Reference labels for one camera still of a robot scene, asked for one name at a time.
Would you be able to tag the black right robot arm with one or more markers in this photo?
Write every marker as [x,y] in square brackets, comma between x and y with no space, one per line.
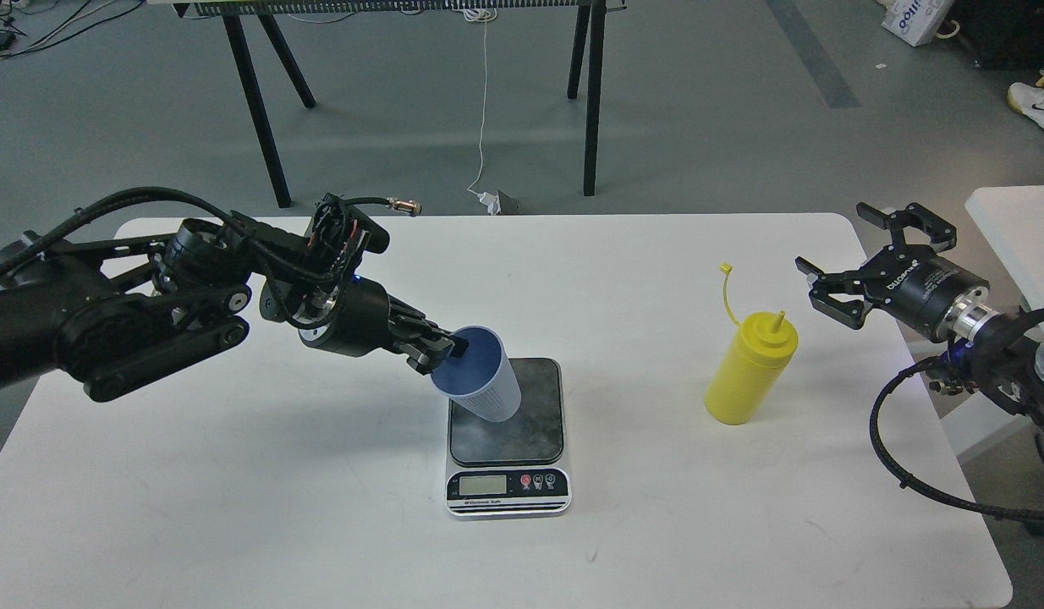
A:
[986,351]

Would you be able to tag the digital kitchen scale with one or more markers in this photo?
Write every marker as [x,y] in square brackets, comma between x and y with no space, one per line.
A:
[517,467]

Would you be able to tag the power adapter on floor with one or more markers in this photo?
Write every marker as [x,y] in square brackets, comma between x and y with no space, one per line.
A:
[499,204]

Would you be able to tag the white sneaker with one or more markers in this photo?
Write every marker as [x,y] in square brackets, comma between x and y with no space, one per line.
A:
[1028,101]

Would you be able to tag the white printed bag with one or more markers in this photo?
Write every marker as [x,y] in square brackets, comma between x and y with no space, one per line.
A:
[920,22]

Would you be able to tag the blue plastic cup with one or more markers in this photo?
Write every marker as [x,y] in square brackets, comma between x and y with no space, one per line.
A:
[482,379]

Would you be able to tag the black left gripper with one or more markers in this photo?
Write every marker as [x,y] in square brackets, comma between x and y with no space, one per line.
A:
[369,319]

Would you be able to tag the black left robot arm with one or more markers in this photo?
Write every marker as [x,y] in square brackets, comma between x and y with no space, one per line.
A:
[119,314]

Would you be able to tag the yellow squeeze bottle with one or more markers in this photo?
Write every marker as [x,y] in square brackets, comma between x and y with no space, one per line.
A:
[763,345]

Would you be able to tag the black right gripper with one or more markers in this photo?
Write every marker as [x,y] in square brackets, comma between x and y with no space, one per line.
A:
[917,287]

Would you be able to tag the black trestle table background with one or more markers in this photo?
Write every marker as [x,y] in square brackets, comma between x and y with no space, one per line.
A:
[378,84]

